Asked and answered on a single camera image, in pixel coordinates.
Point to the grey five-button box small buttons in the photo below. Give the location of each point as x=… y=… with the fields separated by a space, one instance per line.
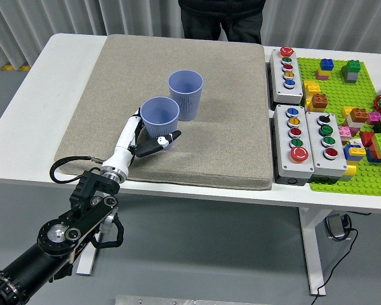
x=281 y=92

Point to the grey-brown fabric mat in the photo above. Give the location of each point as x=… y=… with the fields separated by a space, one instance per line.
x=209 y=143

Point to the yellow grey brick stack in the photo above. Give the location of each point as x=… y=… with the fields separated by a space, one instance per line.
x=349 y=171

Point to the magenta toy brick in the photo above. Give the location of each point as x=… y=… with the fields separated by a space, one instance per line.
x=374 y=118

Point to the yellow toy brick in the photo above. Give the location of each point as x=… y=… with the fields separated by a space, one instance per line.
x=346 y=112

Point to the brown white brick stack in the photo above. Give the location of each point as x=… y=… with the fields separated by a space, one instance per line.
x=359 y=116

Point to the blue yellow pink brick stack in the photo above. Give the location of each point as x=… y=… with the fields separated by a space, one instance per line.
x=325 y=68

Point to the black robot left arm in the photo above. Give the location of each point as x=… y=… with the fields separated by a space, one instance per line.
x=25 y=263

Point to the grey box with emergency button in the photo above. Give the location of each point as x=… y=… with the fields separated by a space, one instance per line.
x=284 y=165

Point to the orange brown toy brick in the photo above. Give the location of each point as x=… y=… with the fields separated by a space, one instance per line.
x=320 y=101

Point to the blue ribbed plastic cup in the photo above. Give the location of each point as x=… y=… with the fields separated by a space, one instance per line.
x=187 y=101
x=160 y=127

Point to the grey power adapter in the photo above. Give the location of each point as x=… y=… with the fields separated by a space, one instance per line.
x=336 y=227

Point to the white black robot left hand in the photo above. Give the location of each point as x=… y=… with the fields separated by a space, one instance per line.
x=124 y=143

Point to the person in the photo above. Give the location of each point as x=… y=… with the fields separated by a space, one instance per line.
x=222 y=19

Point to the green grey brick stack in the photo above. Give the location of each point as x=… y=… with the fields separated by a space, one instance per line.
x=352 y=71

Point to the green toy brick baseplate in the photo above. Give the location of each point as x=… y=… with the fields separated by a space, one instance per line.
x=336 y=95

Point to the red toy brick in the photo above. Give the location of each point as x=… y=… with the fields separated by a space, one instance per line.
x=366 y=139

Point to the grey box with selector switch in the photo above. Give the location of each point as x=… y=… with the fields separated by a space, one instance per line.
x=324 y=166

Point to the white table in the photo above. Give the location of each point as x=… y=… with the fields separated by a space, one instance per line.
x=209 y=197

